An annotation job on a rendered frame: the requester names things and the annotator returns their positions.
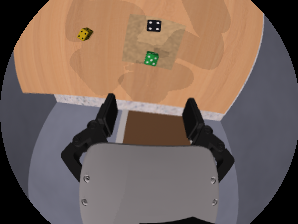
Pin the yellow die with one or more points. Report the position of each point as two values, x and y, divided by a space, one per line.
84 34

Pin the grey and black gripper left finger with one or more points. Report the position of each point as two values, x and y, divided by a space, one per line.
97 131

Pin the tan mat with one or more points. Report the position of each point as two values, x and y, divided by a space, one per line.
138 41

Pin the green die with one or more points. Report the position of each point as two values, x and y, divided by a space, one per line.
151 58

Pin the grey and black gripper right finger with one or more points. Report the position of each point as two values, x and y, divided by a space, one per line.
202 135

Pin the black die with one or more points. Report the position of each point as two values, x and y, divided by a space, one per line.
154 25

